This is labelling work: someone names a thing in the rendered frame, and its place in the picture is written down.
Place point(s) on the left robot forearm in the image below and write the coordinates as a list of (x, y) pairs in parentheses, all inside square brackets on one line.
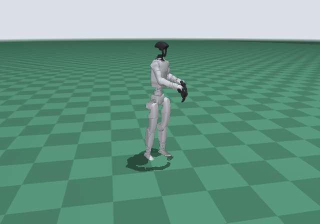
[(176, 80)]

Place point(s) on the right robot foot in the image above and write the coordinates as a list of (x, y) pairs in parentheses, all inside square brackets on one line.
[(148, 156)]

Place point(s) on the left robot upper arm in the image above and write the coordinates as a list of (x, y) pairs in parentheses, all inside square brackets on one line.
[(169, 76)]

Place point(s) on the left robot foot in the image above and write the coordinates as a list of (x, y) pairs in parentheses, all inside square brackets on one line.
[(165, 153)]

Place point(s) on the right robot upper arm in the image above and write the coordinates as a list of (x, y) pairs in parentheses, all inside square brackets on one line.
[(156, 69)]

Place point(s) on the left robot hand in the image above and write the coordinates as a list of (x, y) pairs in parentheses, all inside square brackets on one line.
[(184, 87)]

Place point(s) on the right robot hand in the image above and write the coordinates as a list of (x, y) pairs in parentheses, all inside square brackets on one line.
[(183, 95)]

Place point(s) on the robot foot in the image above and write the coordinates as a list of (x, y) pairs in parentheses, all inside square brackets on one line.
[(165, 153), (148, 156)]

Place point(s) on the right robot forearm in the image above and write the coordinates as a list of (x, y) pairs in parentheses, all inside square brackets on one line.
[(171, 85)]

